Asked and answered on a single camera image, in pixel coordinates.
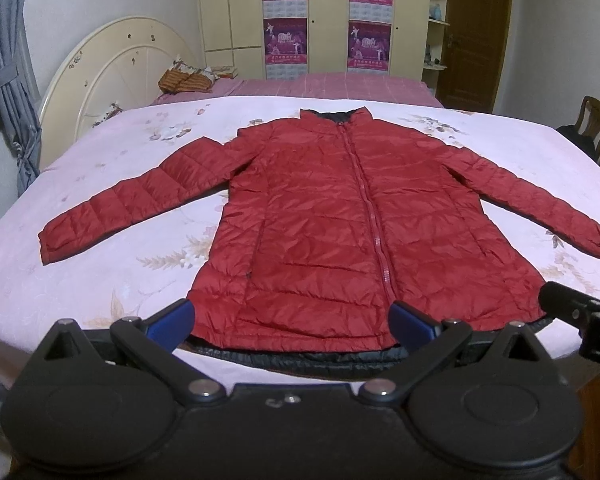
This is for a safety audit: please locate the brown wooden door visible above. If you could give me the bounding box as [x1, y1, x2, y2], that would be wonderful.
[437, 0, 512, 113]

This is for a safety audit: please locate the orange patterned pillow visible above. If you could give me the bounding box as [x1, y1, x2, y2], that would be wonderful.
[158, 60, 219, 94]

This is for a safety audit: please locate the red down jacket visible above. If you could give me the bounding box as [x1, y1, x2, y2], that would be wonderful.
[38, 108, 600, 373]

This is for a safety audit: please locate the lower right purple poster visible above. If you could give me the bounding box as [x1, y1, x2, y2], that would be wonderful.
[347, 21, 391, 73]

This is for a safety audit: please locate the lower left purple poster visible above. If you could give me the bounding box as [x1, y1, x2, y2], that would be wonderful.
[263, 18, 308, 65]

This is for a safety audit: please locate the pink floral quilt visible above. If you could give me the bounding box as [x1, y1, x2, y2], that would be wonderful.
[0, 96, 600, 385]

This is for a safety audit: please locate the cream round headboard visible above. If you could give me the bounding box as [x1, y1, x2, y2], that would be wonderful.
[40, 16, 195, 169]

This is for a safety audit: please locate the pink checked bed sheet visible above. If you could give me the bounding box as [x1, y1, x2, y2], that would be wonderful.
[154, 73, 442, 107]

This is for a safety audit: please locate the cream wardrobe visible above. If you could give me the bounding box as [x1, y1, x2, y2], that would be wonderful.
[198, 0, 430, 80]

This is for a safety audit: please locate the wooden chair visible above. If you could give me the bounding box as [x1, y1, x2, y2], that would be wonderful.
[557, 96, 600, 165]

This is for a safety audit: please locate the grey blue curtain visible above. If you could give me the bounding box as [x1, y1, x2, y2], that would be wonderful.
[0, 0, 42, 194]

